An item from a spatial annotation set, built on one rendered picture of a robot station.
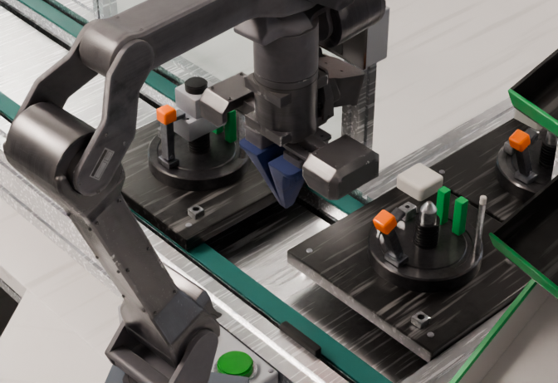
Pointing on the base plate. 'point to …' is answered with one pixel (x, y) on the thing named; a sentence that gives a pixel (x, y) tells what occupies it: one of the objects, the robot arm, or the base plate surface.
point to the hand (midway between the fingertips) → (286, 176)
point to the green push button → (235, 364)
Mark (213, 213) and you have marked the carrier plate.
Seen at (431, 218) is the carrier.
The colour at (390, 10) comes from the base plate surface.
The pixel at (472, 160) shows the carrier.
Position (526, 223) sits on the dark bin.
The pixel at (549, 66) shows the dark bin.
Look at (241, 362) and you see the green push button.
